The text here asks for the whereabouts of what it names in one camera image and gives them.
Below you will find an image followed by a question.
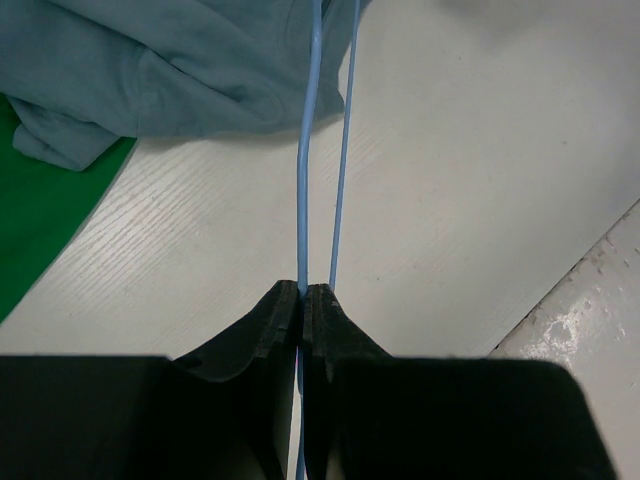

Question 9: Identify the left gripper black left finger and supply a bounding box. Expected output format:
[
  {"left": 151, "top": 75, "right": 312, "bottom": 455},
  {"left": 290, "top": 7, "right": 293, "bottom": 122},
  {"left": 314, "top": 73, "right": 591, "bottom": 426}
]
[{"left": 1, "top": 280, "right": 299, "bottom": 479}]

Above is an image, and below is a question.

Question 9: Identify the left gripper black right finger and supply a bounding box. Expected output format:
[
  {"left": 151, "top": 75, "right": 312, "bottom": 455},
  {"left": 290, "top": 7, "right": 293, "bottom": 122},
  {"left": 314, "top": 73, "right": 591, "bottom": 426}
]
[{"left": 302, "top": 284, "right": 617, "bottom": 479}]

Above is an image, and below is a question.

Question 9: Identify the blue-grey t-shirt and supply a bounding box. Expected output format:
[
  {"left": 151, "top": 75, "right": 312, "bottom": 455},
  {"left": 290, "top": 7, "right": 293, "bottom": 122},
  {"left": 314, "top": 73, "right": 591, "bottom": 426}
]
[{"left": 1, "top": 1, "right": 366, "bottom": 171}]

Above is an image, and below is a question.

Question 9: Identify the light blue wire hanger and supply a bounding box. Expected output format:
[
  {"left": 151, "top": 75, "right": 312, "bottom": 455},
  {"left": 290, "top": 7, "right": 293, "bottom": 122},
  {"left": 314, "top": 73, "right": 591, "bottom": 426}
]
[{"left": 293, "top": 0, "right": 362, "bottom": 480}]

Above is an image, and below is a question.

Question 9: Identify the green t-shirt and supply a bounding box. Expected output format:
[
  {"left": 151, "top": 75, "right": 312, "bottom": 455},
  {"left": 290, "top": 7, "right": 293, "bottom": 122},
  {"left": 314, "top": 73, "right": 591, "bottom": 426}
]
[{"left": 1, "top": 96, "right": 134, "bottom": 318}]

